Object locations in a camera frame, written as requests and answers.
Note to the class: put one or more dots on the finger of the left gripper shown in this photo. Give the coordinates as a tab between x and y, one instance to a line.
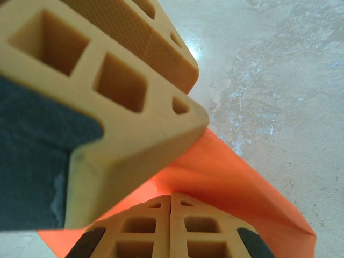
161	40
121	139

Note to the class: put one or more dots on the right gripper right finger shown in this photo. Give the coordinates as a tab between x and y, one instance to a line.
204	242

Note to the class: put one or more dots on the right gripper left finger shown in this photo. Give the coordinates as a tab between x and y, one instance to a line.
139	242

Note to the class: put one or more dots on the orange wrapping paper sheet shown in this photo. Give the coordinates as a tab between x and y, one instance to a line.
228	174

